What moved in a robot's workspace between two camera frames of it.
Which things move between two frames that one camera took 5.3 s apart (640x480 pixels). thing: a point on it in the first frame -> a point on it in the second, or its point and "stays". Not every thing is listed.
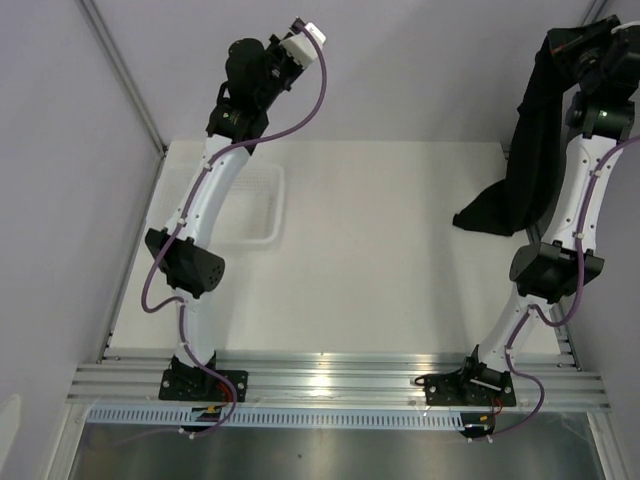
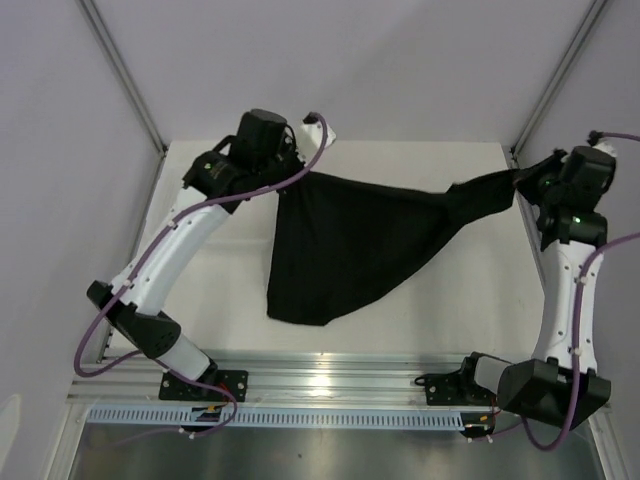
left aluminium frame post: (114, 55) stays
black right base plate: (469, 388) stays
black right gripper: (564, 42) -> (562, 162)
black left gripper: (277, 49) -> (289, 145)
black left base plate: (203, 385) stays
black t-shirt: (511, 204) -> (337, 242)
